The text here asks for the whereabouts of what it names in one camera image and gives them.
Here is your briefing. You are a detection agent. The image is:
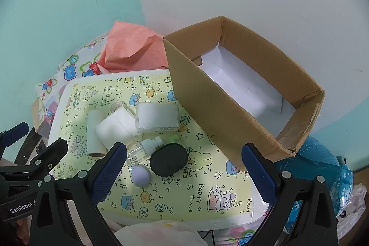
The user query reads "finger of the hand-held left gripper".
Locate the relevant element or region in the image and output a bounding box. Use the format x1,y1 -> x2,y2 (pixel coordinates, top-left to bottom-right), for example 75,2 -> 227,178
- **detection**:
0,138 -> 69,177
0,122 -> 30,150

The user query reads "blue patterned wrapping paper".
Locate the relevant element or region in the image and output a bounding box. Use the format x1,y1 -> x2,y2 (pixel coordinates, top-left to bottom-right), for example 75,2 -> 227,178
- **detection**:
274,135 -> 351,235

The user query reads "black cable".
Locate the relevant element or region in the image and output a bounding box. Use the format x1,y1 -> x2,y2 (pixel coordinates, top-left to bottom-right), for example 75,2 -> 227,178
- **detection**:
202,230 -> 216,246

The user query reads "white paper box liner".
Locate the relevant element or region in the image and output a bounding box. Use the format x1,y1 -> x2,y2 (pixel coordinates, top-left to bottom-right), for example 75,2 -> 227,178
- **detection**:
199,44 -> 297,122

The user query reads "clear square box white sponge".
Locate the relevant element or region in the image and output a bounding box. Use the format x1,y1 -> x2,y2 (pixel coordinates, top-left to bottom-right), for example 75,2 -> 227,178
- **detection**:
135,102 -> 180,133

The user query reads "white paper roll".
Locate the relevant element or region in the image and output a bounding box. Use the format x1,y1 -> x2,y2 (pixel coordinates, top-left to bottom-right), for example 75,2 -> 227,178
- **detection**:
86,110 -> 108,157

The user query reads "dark wooden board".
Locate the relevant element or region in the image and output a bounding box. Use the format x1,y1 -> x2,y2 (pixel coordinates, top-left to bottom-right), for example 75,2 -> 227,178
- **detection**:
14,126 -> 48,166

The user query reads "black oval case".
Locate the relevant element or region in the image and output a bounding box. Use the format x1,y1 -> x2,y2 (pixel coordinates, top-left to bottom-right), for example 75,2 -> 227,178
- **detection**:
150,145 -> 188,177

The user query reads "floral patterned wrapping paper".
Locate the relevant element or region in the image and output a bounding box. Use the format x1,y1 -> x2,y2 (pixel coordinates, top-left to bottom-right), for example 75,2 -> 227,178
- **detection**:
35,33 -> 261,246

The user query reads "lavender ball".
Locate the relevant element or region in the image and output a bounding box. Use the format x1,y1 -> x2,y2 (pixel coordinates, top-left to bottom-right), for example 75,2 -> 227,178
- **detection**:
132,164 -> 151,186

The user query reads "green translucent small container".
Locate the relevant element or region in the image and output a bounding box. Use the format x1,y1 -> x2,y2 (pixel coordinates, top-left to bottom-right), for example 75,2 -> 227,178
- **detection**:
161,132 -> 182,148

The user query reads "brown cardboard box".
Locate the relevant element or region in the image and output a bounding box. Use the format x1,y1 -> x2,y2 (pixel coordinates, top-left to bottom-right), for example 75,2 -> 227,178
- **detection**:
163,15 -> 325,173

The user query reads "clear tape ring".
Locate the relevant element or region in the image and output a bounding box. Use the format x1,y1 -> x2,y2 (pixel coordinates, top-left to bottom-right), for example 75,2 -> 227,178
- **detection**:
111,101 -> 130,114

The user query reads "white rounded case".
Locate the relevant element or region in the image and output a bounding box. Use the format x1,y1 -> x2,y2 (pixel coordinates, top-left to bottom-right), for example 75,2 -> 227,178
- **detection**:
95,107 -> 139,148

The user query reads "small clear spray bottle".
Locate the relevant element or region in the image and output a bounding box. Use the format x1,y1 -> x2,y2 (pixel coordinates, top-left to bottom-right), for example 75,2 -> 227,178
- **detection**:
127,136 -> 163,164

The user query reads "white plastic bag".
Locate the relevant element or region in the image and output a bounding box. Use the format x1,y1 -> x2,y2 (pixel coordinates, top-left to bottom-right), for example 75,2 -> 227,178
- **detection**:
336,184 -> 368,238
114,220 -> 214,246

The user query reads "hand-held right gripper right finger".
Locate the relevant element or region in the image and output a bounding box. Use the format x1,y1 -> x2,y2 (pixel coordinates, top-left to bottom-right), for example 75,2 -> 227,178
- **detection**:
241,143 -> 338,246

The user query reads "person's left hand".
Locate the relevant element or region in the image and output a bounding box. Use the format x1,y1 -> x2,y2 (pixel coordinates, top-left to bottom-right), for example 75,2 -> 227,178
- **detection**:
13,217 -> 32,246

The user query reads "yellow cartoon printed mat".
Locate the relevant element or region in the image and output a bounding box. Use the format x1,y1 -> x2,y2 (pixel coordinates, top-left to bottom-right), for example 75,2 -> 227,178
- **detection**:
56,74 -> 254,222

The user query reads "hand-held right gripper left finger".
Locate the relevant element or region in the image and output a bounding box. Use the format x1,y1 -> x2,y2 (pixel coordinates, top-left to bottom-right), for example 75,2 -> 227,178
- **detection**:
30,142 -> 127,246

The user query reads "crumpled pink paper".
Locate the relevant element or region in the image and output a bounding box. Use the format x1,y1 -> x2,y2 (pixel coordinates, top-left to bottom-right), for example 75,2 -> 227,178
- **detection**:
96,21 -> 170,74

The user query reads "small white table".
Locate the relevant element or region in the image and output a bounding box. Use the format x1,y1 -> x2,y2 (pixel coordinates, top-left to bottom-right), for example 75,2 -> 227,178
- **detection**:
48,69 -> 267,232

